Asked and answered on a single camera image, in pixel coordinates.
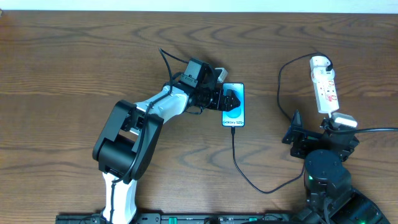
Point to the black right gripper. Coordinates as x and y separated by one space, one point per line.
302 135

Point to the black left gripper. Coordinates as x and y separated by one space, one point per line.
221 101

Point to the blue Galaxy smartphone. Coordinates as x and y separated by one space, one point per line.
236 116

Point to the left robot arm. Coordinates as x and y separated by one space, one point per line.
127 142

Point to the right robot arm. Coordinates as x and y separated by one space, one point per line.
330 195

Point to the white USB charger plug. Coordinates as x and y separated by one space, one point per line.
320 61

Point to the white power strip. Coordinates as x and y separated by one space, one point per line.
325 90

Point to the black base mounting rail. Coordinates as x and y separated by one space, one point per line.
156 218

